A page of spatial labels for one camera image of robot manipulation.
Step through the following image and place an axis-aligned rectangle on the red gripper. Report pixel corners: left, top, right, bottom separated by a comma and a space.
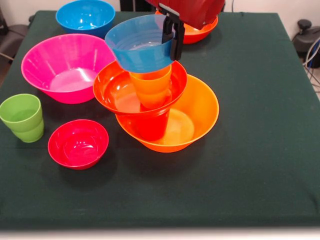
146, 0, 226, 62

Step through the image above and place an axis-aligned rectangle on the small translucent blue bowl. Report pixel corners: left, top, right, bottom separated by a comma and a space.
104, 14, 176, 74

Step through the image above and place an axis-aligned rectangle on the orange plastic cup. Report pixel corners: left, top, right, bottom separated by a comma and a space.
129, 65, 173, 110

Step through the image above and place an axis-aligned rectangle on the red-orange plastic bowl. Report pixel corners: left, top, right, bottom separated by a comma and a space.
92, 60, 188, 118
154, 10, 219, 45

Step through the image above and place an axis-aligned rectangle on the red-orange plastic cup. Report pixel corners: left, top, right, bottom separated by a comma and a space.
136, 109, 170, 142

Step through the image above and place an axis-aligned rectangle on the green plastic cup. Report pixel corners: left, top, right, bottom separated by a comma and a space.
0, 93, 45, 144

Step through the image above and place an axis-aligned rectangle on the large orange bowl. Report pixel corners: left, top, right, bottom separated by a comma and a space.
115, 74, 220, 153

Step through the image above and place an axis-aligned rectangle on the large blue bowl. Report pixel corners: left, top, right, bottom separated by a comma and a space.
55, 0, 116, 39

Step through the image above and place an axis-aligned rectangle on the large pink bowl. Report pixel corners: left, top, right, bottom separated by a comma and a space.
20, 33, 116, 105

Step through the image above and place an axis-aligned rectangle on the dark green tablecloth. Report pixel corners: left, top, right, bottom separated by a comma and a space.
0, 9, 320, 230

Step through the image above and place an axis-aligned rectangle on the small crimson bowl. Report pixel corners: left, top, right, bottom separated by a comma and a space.
47, 119, 110, 171

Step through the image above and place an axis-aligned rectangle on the tangle of cables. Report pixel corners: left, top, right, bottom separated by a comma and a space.
302, 37, 320, 88

